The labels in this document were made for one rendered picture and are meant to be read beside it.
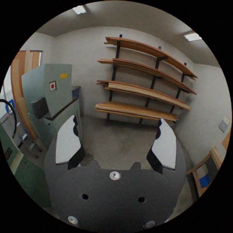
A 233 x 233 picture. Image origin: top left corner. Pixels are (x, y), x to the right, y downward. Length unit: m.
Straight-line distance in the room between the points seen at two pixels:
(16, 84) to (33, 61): 0.68
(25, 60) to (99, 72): 1.99
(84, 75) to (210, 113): 3.46
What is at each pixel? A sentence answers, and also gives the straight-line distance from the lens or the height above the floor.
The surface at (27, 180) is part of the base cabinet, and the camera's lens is 1.00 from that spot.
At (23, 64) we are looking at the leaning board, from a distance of 2.28.
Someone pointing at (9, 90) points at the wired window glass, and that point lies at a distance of 2.28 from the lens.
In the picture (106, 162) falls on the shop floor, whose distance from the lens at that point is 1.40.
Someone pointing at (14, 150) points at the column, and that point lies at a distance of 0.93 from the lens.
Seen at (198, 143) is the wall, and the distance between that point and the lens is 2.62.
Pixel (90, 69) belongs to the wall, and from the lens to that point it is 1.99.
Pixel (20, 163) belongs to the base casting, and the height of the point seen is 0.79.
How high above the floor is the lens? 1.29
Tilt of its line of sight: 32 degrees down
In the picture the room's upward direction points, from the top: 10 degrees clockwise
